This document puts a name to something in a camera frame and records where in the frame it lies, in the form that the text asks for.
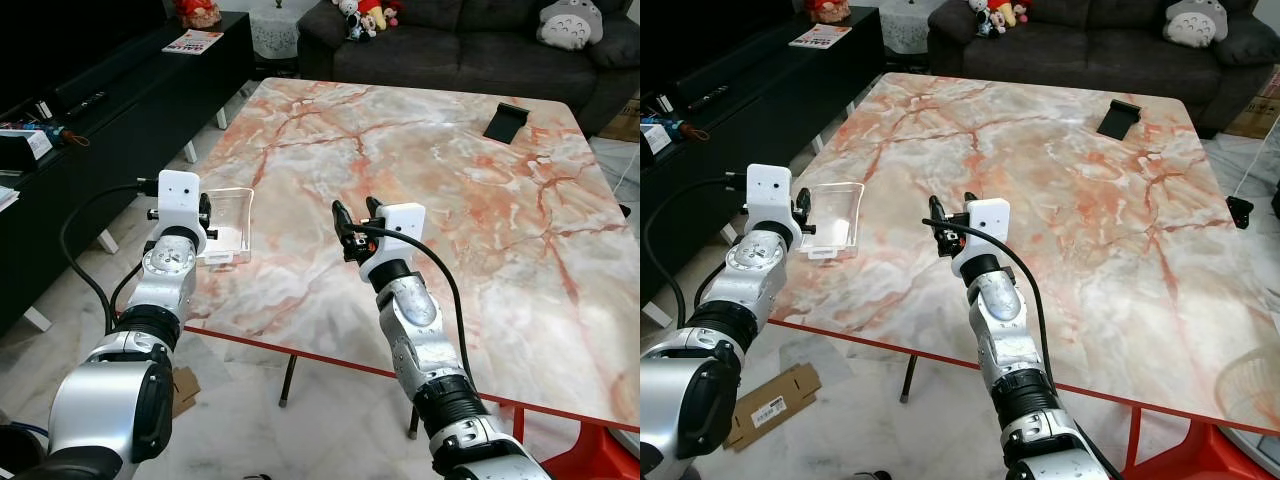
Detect clear plastic container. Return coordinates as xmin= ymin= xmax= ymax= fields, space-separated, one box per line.
xmin=195 ymin=186 xmax=255 ymax=267
xmin=800 ymin=182 xmax=867 ymax=262

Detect black low cabinet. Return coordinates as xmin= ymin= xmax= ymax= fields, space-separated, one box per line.
xmin=640 ymin=7 xmax=887 ymax=303
xmin=0 ymin=12 xmax=255 ymax=337

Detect black folded stand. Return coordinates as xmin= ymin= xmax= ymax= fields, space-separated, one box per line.
xmin=483 ymin=102 xmax=532 ymax=142
xmin=1096 ymin=99 xmax=1144 ymax=140

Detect blue white small box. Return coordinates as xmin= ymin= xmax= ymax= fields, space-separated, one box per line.
xmin=0 ymin=120 xmax=79 ymax=163
xmin=640 ymin=117 xmax=703 ymax=157

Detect white red magazine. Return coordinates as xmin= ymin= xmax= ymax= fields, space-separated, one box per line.
xmin=161 ymin=30 xmax=226 ymax=56
xmin=788 ymin=24 xmax=854 ymax=50

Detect brown flat cardboard piece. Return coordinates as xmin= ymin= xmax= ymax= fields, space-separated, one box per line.
xmin=724 ymin=362 xmax=824 ymax=454
xmin=170 ymin=365 xmax=202 ymax=418

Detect white lace covered side table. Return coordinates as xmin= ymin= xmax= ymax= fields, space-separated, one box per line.
xmin=879 ymin=0 xmax=937 ymax=57
xmin=247 ymin=0 xmax=302 ymax=62

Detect dark grey sofa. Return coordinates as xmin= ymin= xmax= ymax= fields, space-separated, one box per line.
xmin=297 ymin=0 xmax=641 ymax=137
xmin=927 ymin=0 xmax=1280 ymax=139

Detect colourful plush dolls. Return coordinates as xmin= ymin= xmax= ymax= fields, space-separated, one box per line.
xmin=334 ymin=0 xmax=402 ymax=42
xmin=965 ymin=0 xmax=1033 ymax=39

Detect black television screen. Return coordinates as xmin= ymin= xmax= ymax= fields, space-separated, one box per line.
xmin=0 ymin=0 xmax=167 ymax=113
xmin=640 ymin=0 xmax=803 ymax=93

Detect brown cardboard box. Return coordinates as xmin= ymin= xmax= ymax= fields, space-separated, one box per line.
xmin=598 ymin=95 xmax=641 ymax=143
xmin=1224 ymin=75 xmax=1280 ymax=140

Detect grey round plush toy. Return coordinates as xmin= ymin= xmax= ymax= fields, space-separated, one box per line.
xmin=1163 ymin=0 xmax=1230 ymax=50
xmin=537 ymin=0 xmax=605 ymax=52

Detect red plastic stool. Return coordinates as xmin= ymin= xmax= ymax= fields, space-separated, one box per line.
xmin=1122 ymin=418 xmax=1280 ymax=480

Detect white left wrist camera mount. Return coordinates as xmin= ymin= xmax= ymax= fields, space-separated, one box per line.
xmin=737 ymin=164 xmax=803 ymax=251
xmin=147 ymin=170 xmax=208 ymax=257

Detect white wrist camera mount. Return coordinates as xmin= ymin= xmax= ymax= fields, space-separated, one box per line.
xmin=737 ymin=164 xmax=803 ymax=251
xmin=950 ymin=198 xmax=1011 ymax=280
xmin=147 ymin=170 xmax=208 ymax=257
xmin=363 ymin=203 xmax=427 ymax=292

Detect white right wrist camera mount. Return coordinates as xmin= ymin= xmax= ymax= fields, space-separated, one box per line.
xmin=363 ymin=203 xmax=427 ymax=292
xmin=950 ymin=198 xmax=1011 ymax=280

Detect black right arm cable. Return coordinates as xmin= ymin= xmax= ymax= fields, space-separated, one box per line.
xmin=350 ymin=224 xmax=477 ymax=389
xmin=923 ymin=217 xmax=1053 ymax=389

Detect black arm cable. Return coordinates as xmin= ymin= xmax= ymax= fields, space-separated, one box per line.
xmin=643 ymin=177 xmax=751 ymax=333
xmin=59 ymin=182 xmax=161 ymax=336
xmin=350 ymin=224 xmax=477 ymax=389
xmin=923 ymin=217 xmax=1053 ymax=389

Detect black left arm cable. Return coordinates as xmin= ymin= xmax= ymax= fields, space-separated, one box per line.
xmin=643 ymin=177 xmax=751 ymax=333
xmin=59 ymin=182 xmax=161 ymax=336

